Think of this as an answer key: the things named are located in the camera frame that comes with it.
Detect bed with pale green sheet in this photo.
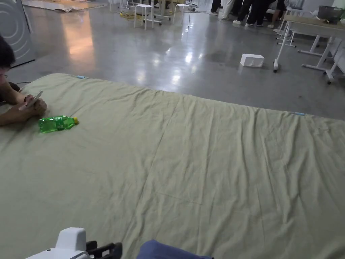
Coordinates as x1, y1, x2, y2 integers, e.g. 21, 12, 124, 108
0, 73, 345, 259

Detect green plastic bottle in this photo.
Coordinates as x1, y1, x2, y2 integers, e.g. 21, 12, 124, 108
38, 115, 79, 134

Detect white foam box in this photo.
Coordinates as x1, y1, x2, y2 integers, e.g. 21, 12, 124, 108
240, 53, 265, 68

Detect dark blue garment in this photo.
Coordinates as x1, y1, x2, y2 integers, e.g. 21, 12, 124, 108
136, 239, 213, 259

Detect white rolling stand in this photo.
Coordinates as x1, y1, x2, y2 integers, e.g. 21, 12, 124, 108
273, 20, 290, 73

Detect group of people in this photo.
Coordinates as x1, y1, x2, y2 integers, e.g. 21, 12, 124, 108
210, 0, 286, 29

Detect white round stool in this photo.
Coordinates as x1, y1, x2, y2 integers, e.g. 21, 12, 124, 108
172, 4, 191, 24
134, 4, 155, 31

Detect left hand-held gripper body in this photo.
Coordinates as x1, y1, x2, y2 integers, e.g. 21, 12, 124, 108
25, 227, 89, 259

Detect table with white legs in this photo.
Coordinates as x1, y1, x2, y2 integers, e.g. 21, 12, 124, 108
280, 15, 345, 85

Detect grey washing machine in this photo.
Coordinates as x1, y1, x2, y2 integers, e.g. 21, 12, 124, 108
0, 0, 37, 65

